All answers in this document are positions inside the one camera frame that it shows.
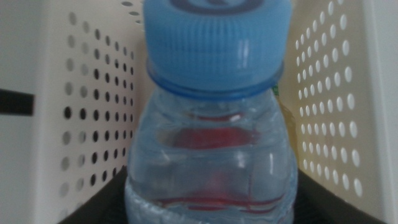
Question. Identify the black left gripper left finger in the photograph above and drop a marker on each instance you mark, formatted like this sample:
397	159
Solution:
105	205

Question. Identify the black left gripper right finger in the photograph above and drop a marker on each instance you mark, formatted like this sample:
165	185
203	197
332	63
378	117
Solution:
323	205

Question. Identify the clear water bottle blue cap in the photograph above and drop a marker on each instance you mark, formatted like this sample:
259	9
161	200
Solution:
214	124

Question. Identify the white perforated plastic basket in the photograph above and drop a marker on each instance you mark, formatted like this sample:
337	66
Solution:
329	109

